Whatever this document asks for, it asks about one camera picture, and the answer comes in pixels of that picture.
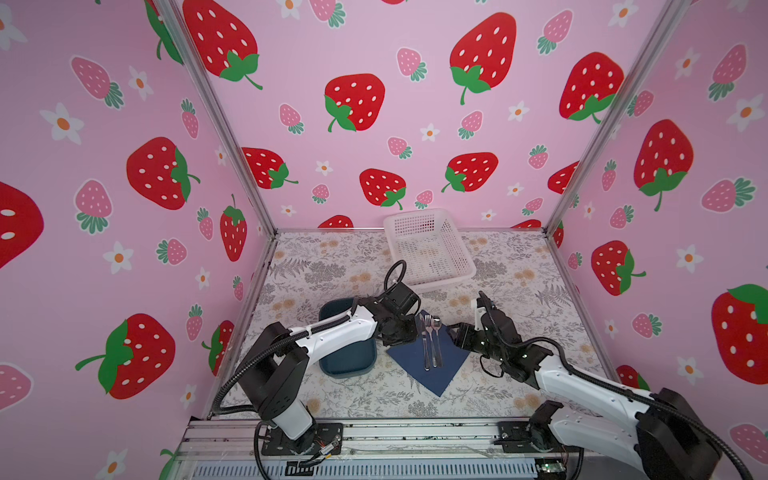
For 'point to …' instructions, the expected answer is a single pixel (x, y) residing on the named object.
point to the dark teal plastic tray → (351, 360)
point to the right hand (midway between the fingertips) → (447, 330)
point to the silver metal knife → (425, 342)
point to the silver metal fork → (430, 336)
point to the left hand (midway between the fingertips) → (419, 338)
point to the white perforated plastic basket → (432, 246)
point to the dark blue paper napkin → (412, 356)
